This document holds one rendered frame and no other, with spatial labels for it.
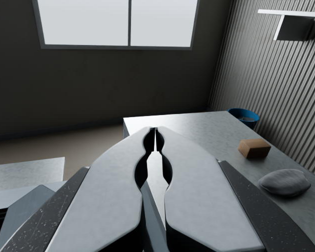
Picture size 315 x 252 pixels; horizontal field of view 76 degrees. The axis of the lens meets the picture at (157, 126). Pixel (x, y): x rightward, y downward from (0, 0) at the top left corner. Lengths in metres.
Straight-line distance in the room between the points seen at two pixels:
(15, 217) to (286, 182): 0.91
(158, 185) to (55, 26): 2.21
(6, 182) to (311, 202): 1.24
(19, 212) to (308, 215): 0.92
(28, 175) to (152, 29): 2.24
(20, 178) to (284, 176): 1.14
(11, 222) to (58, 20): 2.10
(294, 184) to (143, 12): 2.46
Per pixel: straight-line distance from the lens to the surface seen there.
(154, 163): 0.73
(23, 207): 0.91
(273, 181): 0.77
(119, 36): 2.72
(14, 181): 1.22
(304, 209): 0.78
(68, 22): 2.60
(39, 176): 1.20
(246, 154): 0.86
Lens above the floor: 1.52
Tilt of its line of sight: 30 degrees down
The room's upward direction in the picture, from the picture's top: 6 degrees clockwise
